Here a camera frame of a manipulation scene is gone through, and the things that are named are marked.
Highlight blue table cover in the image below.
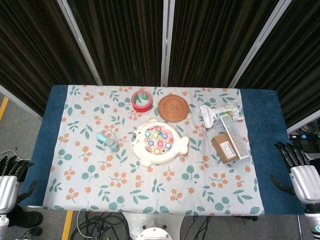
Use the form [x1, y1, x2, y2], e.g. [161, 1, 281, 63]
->
[24, 84, 309, 216]

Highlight floral print tablecloth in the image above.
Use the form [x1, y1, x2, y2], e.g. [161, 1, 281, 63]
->
[42, 84, 265, 217]

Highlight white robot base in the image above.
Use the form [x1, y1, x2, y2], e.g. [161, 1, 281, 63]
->
[123, 212, 186, 240]

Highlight red tape roll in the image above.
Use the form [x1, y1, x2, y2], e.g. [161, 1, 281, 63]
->
[131, 89, 153, 113]

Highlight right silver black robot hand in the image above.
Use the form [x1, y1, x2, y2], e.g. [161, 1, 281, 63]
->
[269, 141, 320, 205]

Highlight white fish-shaped toy board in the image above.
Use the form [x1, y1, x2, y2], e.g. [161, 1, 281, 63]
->
[131, 118, 190, 168]

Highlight black shoe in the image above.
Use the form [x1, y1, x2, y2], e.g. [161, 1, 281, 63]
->
[8, 204, 44, 229]

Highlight white floor cable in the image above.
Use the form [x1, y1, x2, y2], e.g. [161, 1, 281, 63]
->
[75, 211, 90, 239]

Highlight long silver patterned box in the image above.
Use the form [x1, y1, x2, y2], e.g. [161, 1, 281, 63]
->
[212, 114, 251, 166]

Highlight brown cardboard box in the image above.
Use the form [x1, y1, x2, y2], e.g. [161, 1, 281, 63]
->
[211, 132, 240, 165]

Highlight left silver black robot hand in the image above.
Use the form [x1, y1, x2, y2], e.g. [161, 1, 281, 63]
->
[0, 155, 37, 215]

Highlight black floor cable bundle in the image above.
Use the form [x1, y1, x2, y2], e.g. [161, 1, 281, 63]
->
[69, 211, 131, 240]

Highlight teal toy mallet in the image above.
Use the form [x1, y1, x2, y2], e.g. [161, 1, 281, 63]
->
[96, 132, 121, 153]

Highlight round woven rattan coaster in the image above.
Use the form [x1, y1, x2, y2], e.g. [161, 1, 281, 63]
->
[157, 94, 189, 123]

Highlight dark pleated partition panel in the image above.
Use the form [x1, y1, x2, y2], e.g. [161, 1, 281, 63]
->
[228, 0, 320, 133]
[0, 0, 103, 118]
[161, 0, 293, 88]
[56, 0, 168, 87]

